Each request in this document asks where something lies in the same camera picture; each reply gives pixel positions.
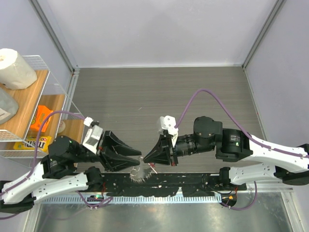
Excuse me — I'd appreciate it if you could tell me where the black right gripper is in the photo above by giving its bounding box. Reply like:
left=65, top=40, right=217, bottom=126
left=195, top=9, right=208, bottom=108
left=144, top=133, right=216, bottom=167

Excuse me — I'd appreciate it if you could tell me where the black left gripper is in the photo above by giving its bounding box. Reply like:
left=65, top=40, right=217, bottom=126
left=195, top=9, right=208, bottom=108
left=71, top=130, right=143, bottom=172

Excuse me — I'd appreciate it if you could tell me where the key with red tag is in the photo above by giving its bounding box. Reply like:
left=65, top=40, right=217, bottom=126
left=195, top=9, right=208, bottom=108
left=148, top=163, right=157, bottom=174

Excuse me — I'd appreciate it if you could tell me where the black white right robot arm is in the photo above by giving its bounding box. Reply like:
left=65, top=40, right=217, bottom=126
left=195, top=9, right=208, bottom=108
left=143, top=116, right=309, bottom=190

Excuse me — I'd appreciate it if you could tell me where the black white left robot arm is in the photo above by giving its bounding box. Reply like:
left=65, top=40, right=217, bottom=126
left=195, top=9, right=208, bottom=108
left=0, top=129, right=141, bottom=214

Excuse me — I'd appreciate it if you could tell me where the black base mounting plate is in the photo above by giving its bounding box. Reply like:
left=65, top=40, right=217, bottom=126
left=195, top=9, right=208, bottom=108
left=102, top=173, right=247, bottom=197

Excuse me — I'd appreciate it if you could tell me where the orange candy box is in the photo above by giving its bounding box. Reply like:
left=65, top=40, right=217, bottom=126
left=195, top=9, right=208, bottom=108
left=29, top=105, right=53, bottom=132

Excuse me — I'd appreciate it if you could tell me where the yellow m&m's bag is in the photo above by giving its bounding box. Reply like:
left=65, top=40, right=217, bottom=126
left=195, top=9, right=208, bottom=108
left=13, top=136, right=52, bottom=152

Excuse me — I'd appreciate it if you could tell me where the white paper towel roll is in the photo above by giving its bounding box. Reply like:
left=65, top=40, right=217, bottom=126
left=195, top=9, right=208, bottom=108
left=0, top=48, right=37, bottom=90

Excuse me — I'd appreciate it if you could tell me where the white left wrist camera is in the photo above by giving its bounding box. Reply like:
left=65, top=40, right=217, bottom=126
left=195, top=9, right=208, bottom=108
left=82, top=117, right=103, bottom=154

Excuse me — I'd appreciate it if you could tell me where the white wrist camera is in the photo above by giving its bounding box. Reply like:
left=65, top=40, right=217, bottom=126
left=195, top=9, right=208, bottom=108
left=157, top=116, right=179, bottom=147
left=82, top=117, right=103, bottom=154

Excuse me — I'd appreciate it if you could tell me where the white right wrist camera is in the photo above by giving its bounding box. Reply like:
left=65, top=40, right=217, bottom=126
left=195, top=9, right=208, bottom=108
left=157, top=116, right=179, bottom=147

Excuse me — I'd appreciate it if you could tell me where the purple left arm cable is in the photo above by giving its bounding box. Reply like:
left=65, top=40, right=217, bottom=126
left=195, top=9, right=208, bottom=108
left=0, top=110, right=92, bottom=220

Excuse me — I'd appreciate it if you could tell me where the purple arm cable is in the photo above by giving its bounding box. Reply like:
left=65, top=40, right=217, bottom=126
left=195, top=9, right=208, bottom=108
left=174, top=88, right=309, bottom=158
left=0, top=110, right=92, bottom=220

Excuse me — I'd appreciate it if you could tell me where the slotted white cable duct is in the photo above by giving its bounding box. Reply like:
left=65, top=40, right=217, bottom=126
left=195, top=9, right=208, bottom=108
left=43, top=193, right=222, bottom=204

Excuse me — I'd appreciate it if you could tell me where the white wire wooden shelf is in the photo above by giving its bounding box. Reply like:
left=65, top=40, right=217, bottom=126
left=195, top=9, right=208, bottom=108
left=0, top=55, right=84, bottom=160

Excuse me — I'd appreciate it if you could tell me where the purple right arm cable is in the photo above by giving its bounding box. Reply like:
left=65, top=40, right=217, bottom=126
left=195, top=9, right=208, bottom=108
left=174, top=88, right=309, bottom=158

